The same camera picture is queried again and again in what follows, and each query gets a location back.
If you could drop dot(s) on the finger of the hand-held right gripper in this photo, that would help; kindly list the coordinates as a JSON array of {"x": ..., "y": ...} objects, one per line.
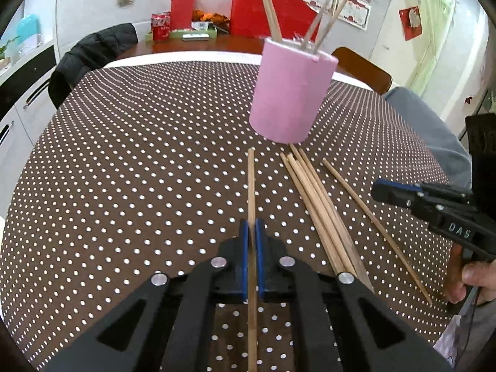
[
  {"x": 399, "y": 186},
  {"x": 399, "y": 199}
]

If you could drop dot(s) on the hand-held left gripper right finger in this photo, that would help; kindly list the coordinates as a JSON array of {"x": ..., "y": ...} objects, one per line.
[{"x": 260, "y": 255}]

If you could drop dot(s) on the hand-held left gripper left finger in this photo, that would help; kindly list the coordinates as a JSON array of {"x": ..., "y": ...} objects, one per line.
[{"x": 244, "y": 255}]

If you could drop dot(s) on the thin bamboo chopstick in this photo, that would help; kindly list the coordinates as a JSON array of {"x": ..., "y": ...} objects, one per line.
[{"x": 251, "y": 186}]

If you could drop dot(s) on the pile of wooden chopsticks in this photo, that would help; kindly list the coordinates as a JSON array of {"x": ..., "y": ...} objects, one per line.
[{"x": 317, "y": 209}]

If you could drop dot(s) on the pink cup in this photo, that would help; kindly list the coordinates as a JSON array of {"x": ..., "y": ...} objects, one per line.
[{"x": 288, "y": 93}]

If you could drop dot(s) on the bundle of wooden chopsticks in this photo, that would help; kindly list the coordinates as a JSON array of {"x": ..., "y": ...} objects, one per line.
[{"x": 271, "y": 11}]

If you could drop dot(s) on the person's right hand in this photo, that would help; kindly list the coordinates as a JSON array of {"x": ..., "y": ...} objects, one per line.
[{"x": 480, "y": 275}]

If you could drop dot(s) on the grey jacket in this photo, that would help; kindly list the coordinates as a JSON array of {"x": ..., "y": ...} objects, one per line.
[{"x": 426, "y": 124}]

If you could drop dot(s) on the pink striped cloth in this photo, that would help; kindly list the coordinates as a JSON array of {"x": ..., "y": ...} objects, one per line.
[{"x": 445, "y": 341}]

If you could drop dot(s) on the wooden chair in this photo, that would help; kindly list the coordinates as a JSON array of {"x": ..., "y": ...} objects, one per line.
[{"x": 364, "y": 69}]

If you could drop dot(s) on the brown polka dot tablecloth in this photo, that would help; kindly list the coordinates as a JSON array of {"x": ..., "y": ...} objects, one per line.
[{"x": 135, "y": 182}]

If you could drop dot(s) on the green curtain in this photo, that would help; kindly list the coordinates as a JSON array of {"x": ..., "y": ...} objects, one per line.
[{"x": 430, "y": 27}]

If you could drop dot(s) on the white flat device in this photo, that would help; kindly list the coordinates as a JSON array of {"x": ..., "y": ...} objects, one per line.
[{"x": 195, "y": 38}]

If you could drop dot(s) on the red gift bag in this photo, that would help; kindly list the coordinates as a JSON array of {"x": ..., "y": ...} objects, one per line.
[{"x": 252, "y": 15}]

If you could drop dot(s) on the green tissue box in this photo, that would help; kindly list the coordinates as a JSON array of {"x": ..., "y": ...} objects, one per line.
[{"x": 178, "y": 34}]

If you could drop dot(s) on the orange snack packets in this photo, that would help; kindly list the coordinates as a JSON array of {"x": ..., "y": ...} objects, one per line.
[{"x": 211, "y": 16}]

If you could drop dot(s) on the black jacket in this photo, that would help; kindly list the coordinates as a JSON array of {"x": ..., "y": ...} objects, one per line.
[{"x": 93, "y": 54}]

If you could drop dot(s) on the red box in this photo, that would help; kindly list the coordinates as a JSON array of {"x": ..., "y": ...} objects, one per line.
[{"x": 182, "y": 11}]

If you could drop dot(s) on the white and black cabinet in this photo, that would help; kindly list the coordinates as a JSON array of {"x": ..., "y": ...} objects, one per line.
[{"x": 23, "y": 97}]

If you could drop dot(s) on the teal water dispenser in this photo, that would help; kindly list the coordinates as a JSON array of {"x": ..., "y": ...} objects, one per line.
[{"x": 29, "y": 31}]

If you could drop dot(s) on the potted green plant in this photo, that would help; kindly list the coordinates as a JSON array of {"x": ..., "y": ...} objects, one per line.
[{"x": 6, "y": 52}]

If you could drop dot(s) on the red heart wall decoration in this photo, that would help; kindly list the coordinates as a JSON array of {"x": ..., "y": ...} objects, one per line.
[{"x": 411, "y": 21}]

